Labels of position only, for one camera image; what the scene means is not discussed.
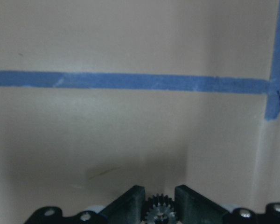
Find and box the small black gear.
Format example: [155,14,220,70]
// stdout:
[144,194,178,224]

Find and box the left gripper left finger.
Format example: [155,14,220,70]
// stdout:
[99,185,146,224]

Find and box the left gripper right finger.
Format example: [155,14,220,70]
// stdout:
[174,185,230,224]

